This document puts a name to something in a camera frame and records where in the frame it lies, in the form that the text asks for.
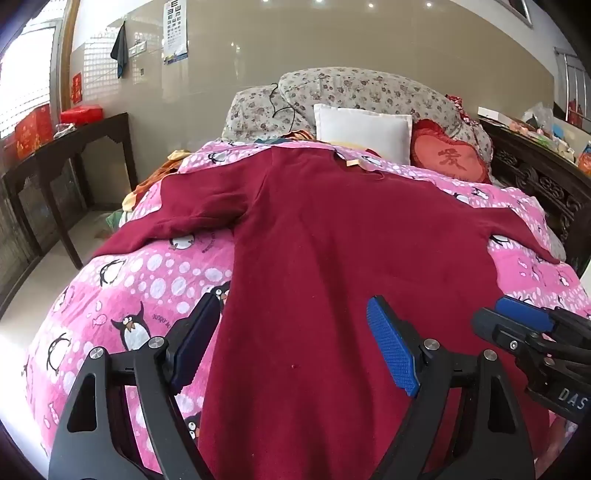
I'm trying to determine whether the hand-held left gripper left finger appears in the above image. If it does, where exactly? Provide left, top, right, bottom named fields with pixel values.
left=48, top=291, right=232, bottom=480

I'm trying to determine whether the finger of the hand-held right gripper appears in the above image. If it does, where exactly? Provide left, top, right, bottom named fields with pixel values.
left=495, top=296, right=561, bottom=333
left=472, top=308, right=548, bottom=366

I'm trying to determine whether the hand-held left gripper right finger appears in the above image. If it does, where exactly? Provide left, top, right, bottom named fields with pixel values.
left=366, top=295, right=537, bottom=480

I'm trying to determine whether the dark red sweater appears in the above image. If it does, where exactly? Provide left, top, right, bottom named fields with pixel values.
left=92, top=141, right=561, bottom=480

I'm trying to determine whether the pink penguin print blanket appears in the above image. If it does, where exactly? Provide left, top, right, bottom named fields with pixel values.
left=21, top=138, right=591, bottom=462

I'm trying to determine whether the red heart cushion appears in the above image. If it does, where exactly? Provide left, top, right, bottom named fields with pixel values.
left=410, top=117, right=493, bottom=184

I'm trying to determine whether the orange yellow clothing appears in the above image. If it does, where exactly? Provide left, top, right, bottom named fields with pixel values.
left=121, top=148, right=197, bottom=214

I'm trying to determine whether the pile of plastic bags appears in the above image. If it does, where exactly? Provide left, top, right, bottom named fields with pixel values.
left=512, top=104, right=583, bottom=163

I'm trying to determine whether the white flat box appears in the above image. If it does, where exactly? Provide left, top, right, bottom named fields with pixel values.
left=477, top=106, right=511, bottom=123

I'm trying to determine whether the red patterned cloth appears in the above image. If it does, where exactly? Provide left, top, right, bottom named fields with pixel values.
left=444, top=92, right=478, bottom=126

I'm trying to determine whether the white pillow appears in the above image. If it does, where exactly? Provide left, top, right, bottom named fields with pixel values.
left=313, top=104, right=413, bottom=165

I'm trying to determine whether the dark wooden console table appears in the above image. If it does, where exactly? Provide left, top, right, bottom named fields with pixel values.
left=0, top=113, right=139, bottom=271

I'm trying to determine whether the metal rack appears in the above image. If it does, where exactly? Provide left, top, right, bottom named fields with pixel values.
left=553, top=46, right=591, bottom=126

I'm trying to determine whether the flat red box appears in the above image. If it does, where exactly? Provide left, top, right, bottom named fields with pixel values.
left=60, top=105, right=105, bottom=124

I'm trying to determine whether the large red gift box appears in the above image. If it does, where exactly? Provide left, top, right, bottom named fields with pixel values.
left=14, top=104, right=52, bottom=161

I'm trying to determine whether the dark hanging cloth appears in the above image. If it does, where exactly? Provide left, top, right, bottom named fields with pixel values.
left=110, top=22, right=129, bottom=79

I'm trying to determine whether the window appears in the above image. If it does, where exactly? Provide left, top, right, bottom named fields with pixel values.
left=0, top=18, right=64, bottom=141

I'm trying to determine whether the black cable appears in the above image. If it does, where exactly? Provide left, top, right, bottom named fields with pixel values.
left=270, top=82, right=297, bottom=138

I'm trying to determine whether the eye chart wall poster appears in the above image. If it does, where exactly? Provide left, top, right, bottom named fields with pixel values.
left=161, top=0, right=191, bottom=66

